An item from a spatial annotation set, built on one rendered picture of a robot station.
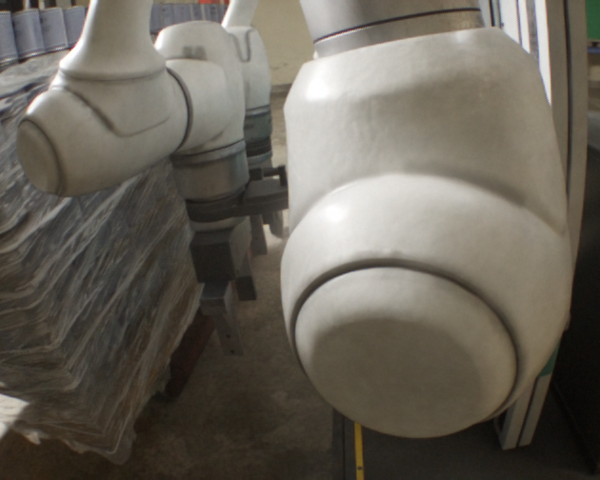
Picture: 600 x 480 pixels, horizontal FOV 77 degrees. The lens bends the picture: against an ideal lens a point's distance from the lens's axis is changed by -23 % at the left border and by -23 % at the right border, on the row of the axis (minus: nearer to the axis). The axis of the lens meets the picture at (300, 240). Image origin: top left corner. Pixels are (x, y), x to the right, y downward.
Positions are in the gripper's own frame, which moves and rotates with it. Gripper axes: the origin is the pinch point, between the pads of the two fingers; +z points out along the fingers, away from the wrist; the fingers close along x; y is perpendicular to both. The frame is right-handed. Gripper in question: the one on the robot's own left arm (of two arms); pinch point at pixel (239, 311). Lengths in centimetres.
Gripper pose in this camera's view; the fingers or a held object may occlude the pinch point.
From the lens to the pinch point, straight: 64.5
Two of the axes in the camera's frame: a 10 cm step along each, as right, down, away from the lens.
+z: 1.2, 9.0, 4.1
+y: -9.9, 0.9, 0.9
